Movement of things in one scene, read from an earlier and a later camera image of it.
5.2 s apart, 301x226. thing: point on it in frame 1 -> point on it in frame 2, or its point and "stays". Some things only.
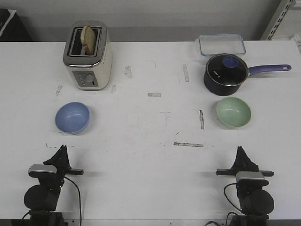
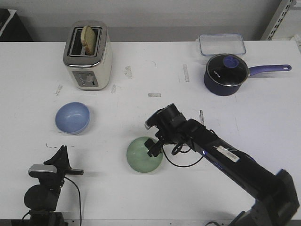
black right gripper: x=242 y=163 -> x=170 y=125
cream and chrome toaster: x=88 y=53 stays
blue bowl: x=72 y=117 stays
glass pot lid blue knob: x=227 y=69 stays
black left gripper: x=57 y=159 stays
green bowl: x=233 y=112 -> x=138 y=159
